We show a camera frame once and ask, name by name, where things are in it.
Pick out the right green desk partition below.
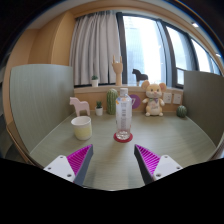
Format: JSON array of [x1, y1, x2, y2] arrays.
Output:
[[183, 71, 224, 145]]

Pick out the left green desk partition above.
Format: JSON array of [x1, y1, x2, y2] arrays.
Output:
[[10, 64, 74, 153]]

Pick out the green desk partition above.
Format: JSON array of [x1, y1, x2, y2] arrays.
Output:
[[183, 71, 224, 145], [10, 64, 74, 153]]

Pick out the red round coaster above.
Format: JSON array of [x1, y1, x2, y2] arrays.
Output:
[[113, 133, 133, 143]]

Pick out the small potted plant on sill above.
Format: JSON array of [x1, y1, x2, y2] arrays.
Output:
[[91, 75, 98, 87]]

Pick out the tall green cactus ornament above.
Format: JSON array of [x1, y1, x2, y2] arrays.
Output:
[[107, 89, 118, 115]]

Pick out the right white wall socket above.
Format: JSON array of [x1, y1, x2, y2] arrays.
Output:
[[173, 94, 182, 105]]

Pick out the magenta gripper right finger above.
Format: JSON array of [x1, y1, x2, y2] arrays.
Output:
[[134, 145, 182, 184]]

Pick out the wooden hand model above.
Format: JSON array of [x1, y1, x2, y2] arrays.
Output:
[[112, 60, 123, 86]]

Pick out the grey white curtain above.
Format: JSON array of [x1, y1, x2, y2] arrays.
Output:
[[69, 11, 121, 86]]

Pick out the pale yellow paper cup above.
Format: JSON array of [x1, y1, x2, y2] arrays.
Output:
[[71, 116, 92, 140]]

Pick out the clear plastic water bottle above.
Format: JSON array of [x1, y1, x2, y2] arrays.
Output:
[[116, 88, 132, 137]]

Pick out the plush mouse toy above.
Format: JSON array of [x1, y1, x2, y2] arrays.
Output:
[[141, 80, 166, 117]]

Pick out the small potted plant on desk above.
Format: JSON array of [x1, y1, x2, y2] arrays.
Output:
[[95, 101, 103, 116]]

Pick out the white wall socket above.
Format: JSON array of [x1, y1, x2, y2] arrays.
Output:
[[173, 94, 182, 105], [163, 93, 172, 104]]

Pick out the purple number seven sticker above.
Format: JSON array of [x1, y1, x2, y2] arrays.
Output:
[[130, 94, 141, 109]]

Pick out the pink wooden horse figure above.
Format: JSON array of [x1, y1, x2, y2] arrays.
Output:
[[70, 97, 90, 116]]

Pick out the left white wall socket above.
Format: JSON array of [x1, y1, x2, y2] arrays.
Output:
[[163, 93, 172, 104]]

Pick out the round green cactus ornament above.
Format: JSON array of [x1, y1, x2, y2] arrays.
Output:
[[176, 105, 187, 118]]

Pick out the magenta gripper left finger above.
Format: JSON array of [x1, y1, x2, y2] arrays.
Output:
[[44, 144, 93, 186]]

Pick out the black horse figure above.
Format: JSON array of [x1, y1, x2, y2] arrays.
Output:
[[132, 69, 148, 86]]

